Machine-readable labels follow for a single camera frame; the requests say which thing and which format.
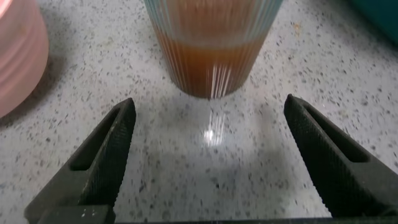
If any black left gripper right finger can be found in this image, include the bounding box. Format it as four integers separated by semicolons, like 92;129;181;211
283;93;398;218

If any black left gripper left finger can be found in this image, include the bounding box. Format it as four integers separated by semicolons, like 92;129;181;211
24;97;137;224

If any orange brown liquid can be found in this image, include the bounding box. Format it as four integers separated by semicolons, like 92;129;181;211
154;27;268;100

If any translucent blue ribbed cup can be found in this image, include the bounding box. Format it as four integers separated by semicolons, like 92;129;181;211
143;0;284;100

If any pink ribbed bowl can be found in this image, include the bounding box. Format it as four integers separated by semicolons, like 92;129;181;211
0;0;50;119

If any teal plastic basin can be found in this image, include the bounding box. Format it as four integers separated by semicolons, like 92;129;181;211
348;0;398;47

